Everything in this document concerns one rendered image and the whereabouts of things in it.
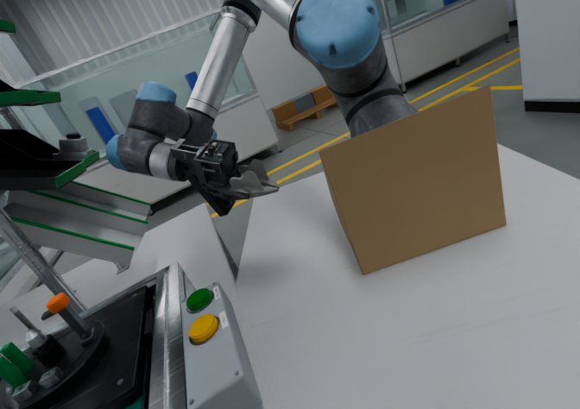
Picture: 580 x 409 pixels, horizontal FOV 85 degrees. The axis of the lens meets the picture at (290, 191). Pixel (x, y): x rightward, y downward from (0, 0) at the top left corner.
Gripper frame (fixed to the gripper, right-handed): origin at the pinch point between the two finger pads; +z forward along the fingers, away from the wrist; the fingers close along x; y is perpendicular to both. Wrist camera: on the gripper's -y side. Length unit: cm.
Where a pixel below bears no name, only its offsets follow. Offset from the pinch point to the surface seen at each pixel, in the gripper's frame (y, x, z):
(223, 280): -22.0, -9.8, -9.5
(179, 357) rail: -2.6, -31.5, -2.2
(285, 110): -252, 461, -150
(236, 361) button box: 1.2, -30.8, 6.1
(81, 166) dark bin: -0.2, -4.3, -42.1
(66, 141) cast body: -1, 3, -53
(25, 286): -65, -12, -98
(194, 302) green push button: -4.3, -23.4, -5.0
